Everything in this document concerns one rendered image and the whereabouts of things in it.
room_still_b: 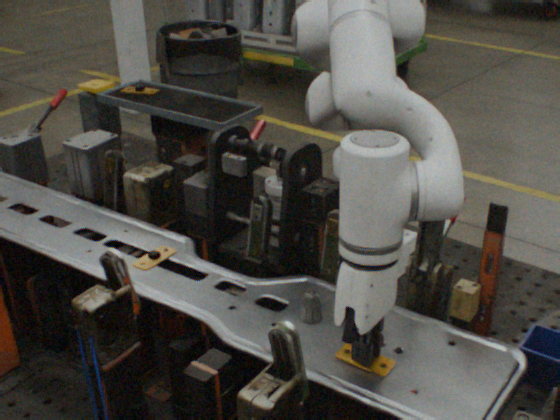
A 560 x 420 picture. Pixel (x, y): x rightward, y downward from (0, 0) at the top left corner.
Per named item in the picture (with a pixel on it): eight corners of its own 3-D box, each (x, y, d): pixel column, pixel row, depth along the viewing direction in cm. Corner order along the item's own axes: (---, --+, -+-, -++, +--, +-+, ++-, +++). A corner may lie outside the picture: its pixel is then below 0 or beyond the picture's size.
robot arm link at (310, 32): (377, 135, 167) (308, 139, 167) (374, 86, 168) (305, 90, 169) (388, 45, 117) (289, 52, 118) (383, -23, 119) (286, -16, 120)
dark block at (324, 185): (302, 372, 149) (300, 188, 128) (320, 355, 154) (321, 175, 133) (322, 381, 146) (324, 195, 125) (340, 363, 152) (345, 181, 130)
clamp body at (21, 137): (16, 271, 184) (-16, 139, 165) (51, 253, 192) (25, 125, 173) (40, 282, 179) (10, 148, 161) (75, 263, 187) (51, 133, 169)
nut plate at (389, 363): (333, 356, 105) (333, 350, 104) (347, 343, 108) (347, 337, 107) (384, 377, 101) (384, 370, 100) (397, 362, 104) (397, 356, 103)
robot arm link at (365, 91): (434, 54, 107) (459, 233, 93) (328, 55, 106) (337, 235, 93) (445, 9, 99) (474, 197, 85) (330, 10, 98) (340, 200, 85)
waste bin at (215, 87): (147, 150, 441) (133, 30, 404) (208, 126, 477) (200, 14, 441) (205, 170, 414) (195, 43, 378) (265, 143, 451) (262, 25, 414)
